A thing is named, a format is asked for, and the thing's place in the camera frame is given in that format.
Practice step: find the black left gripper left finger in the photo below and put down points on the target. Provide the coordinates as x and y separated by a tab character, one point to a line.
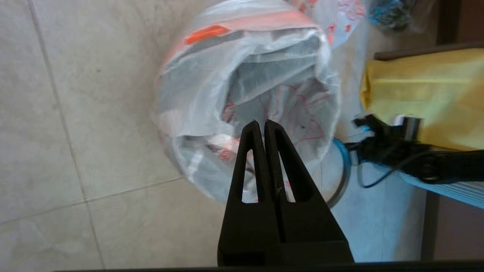
249	226

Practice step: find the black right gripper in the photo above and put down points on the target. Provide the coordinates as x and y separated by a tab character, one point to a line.
393	151

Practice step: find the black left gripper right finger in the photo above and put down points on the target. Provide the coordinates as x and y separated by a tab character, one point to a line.
306	223

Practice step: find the new white orange-print bag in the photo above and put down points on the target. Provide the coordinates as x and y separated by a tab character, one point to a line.
196	94

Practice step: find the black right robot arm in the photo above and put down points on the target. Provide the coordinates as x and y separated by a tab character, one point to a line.
461	164

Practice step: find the yellow fabric tote bag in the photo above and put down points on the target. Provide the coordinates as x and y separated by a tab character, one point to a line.
435	94

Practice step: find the clear plastic bag dark contents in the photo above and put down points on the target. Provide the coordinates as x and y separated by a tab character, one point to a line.
389	15

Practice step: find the grey ribbed round object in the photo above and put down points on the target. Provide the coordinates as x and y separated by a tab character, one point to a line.
461	192

